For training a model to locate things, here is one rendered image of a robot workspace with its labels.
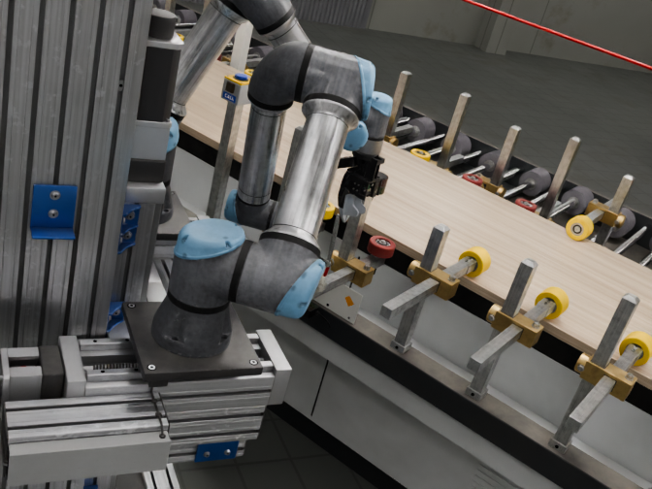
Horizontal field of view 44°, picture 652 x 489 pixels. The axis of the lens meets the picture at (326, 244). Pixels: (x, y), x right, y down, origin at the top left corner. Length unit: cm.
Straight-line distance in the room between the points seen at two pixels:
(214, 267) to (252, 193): 41
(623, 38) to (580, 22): 82
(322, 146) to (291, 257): 23
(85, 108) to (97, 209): 20
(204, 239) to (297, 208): 18
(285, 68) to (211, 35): 38
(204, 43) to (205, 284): 69
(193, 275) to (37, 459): 39
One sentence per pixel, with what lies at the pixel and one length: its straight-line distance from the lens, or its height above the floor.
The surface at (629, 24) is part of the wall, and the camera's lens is 1192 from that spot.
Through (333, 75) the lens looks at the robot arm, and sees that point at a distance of 156.
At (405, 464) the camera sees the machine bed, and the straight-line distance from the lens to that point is 276.
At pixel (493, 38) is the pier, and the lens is 1029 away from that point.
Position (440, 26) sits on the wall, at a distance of 1017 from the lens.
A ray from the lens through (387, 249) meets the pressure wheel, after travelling 236.
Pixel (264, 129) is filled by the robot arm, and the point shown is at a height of 136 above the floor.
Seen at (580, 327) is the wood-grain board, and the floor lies 90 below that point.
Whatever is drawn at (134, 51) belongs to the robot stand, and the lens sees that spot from 141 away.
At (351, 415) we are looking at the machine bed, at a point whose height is 22.
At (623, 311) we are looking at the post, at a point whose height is 112.
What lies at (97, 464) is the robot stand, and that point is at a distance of 146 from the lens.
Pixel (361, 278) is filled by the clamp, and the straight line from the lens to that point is 229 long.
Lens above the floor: 193
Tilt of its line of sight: 27 degrees down
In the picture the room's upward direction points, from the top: 16 degrees clockwise
